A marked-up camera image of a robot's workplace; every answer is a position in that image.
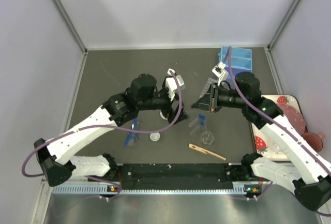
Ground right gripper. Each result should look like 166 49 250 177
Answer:
191 83 247 113

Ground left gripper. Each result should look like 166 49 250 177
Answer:
138 85 189 125

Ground clear test tube rack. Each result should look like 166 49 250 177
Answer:
199 78 218 98

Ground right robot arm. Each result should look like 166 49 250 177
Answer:
191 72 330 211

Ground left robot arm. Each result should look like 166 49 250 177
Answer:
34 69 188 187

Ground wooden test tube clamp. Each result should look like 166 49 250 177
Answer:
188 143 227 161

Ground glass beaker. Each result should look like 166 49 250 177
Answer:
201 131 214 145

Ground small white crucible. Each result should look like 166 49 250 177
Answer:
149 132 160 142

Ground blue safety glasses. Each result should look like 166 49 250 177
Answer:
125 118 140 147

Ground blue plastic bin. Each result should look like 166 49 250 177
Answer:
218 46 252 75

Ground pink plate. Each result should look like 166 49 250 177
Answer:
277 103 306 135

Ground red funnel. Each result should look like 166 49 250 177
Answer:
302 132 325 152

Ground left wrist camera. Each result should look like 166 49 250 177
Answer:
165 68 186 100

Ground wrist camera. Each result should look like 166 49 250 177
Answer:
212 62 229 86
165 68 186 100

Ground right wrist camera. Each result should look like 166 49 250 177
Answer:
212 62 229 86

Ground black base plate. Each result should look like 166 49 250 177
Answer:
118 163 248 189

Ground grey cable duct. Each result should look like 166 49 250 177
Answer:
52 184 258 196

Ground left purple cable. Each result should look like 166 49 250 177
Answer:
21 71 185 177

